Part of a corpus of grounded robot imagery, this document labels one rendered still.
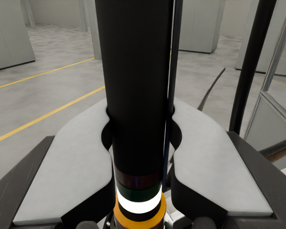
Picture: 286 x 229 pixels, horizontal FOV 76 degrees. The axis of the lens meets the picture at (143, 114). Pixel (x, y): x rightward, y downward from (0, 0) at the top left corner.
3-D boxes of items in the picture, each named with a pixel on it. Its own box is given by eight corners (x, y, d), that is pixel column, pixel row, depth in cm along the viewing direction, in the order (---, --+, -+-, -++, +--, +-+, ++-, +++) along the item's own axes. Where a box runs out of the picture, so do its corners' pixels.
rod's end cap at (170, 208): (174, 201, 20) (175, 190, 19) (185, 218, 18) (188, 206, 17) (157, 210, 19) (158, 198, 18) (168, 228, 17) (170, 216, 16)
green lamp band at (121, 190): (148, 159, 16) (148, 148, 15) (170, 189, 13) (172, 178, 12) (110, 173, 14) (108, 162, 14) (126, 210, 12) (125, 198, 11)
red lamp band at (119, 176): (148, 147, 15) (148, 135, 14) (172, 177, 12) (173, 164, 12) (108, 161, 14) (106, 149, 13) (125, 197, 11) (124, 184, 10)
